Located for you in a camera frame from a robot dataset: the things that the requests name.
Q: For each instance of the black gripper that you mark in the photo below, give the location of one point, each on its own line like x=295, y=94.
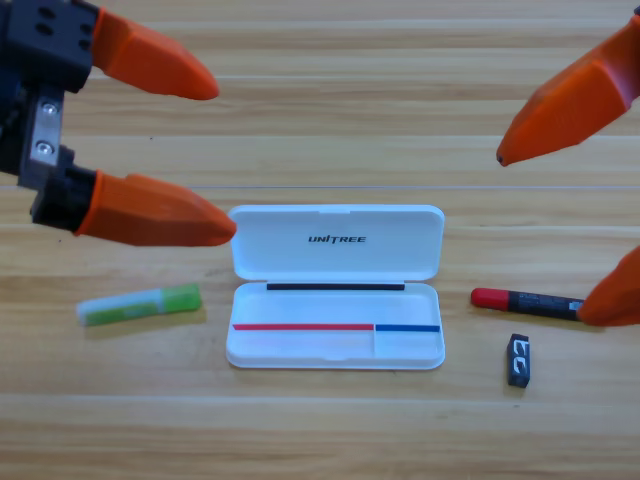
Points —
x=45, y=45

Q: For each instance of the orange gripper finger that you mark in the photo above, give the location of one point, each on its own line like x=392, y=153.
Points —
x=150, y=212
x=617, y=300
x=575, y=100

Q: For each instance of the red and black marker pen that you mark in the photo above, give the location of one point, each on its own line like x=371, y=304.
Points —
x=530, y=302

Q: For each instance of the green and white highlighter pen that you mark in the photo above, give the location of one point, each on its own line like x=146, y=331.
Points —
x=145, y=304

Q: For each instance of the black eraser with white print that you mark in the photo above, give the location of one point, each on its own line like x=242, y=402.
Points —
x=519, y=361

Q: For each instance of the white Unitree pencil case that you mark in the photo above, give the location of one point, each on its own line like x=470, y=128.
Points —
x=335, y=310

